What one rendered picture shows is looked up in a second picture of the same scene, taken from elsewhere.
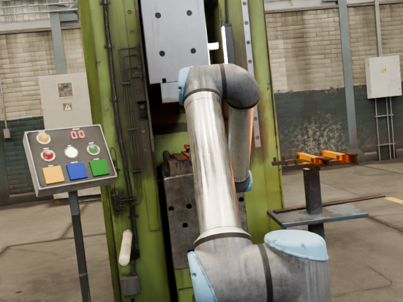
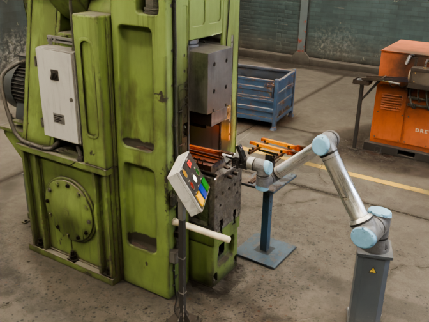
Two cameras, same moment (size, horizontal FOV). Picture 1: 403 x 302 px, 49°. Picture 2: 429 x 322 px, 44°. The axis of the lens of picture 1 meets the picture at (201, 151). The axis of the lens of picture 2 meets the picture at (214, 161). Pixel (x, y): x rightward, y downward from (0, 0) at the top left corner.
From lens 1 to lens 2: 304 cm
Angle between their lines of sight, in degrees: 53
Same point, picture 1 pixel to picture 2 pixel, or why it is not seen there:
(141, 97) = (185, 120)
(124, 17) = (182, 60)
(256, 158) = (228, 147)
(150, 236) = not seen: hidden behind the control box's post
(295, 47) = not seen: outside the picture
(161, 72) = (212, 105)
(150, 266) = not seen: hidden behind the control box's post
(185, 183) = (223, 178)
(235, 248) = (375, 221)
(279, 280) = (386, 228)
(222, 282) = (378, 235)
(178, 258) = (216, 227)
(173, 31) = (219, 75)
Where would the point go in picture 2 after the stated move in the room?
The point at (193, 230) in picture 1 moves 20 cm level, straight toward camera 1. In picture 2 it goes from (223, 207) to (246, 215)
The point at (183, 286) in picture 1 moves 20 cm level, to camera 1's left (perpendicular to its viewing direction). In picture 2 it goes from (216, 243) to (198, 255)
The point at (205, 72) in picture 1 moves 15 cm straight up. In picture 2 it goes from (332, 139) to (335, 115)
